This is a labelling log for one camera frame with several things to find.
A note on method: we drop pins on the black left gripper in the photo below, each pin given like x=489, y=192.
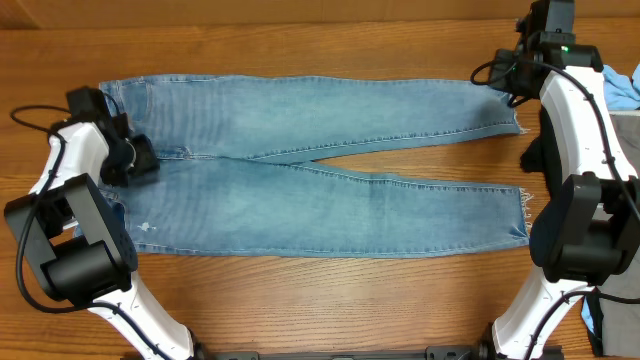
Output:
x=148, y=162

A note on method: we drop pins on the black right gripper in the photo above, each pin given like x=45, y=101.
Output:
x=533, y=157

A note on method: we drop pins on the light blue denim jeans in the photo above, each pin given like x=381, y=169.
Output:
x=244, y=167

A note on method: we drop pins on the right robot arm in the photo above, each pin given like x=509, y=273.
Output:
x=589, y=229

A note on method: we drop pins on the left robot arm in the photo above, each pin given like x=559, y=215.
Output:
x=74, y=253

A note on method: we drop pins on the black garment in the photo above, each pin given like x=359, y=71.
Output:
x=542, y=155

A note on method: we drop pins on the light blue cloth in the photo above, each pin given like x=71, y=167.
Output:
x=621, y=92

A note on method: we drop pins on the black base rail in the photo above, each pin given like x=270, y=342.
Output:
x=340, y=355

